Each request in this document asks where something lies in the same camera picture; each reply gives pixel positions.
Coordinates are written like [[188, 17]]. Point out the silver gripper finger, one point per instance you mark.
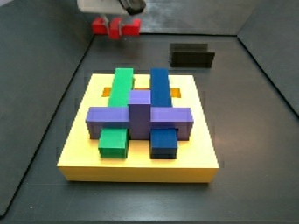
[[104, 18], [122, 20]]

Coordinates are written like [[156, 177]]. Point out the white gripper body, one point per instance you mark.
[[100, 6]]

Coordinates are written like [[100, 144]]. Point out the red three-legged block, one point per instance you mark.
[[114, 30]]

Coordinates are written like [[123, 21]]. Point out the yellow wooden base board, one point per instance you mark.
[[195, 164]]

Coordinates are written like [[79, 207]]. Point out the purple cross block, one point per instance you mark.
[[139, 117]]

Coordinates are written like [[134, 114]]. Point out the green bar block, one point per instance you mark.
[[114, 138]]

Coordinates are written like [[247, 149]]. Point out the dark blue bar block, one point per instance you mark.
[[163, 137]]

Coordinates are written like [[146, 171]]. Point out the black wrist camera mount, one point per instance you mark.
[[132, 6]]

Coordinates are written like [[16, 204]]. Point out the black angle bracket stand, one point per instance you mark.
[[190, 55]]

